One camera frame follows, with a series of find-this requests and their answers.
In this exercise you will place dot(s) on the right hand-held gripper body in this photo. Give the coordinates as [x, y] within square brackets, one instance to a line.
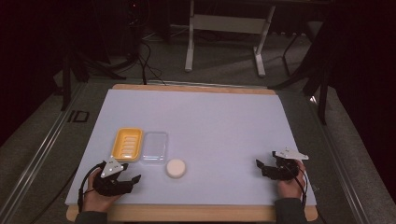
[281, 170]

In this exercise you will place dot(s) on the clear plastic container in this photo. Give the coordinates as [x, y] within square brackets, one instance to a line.
[154, 147]

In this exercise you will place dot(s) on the white table mat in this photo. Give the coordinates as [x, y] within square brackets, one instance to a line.
[211, 130]

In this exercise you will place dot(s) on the wooden table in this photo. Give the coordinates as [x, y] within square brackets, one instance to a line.
[193, 213]

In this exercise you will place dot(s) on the yellow soap dish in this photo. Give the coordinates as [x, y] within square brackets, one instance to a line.
[127, 144]

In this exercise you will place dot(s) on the white metal desk frame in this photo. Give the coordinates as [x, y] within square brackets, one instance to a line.
[229, 25]

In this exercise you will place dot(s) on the metal floor rail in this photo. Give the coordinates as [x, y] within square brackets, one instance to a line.
[339, 161]
[37, 155]

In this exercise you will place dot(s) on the black tripod stand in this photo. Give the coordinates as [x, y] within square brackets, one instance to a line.
[320, 77]

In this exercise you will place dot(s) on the person's left hand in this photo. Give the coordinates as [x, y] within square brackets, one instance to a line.
[95, 202]

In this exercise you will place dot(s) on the person's right hand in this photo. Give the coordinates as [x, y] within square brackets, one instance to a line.
[291, 188]

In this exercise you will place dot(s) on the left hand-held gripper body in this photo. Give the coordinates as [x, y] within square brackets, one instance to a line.
[109, 186]

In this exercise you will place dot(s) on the round white soap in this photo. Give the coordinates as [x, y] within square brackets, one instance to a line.
[176, 168]

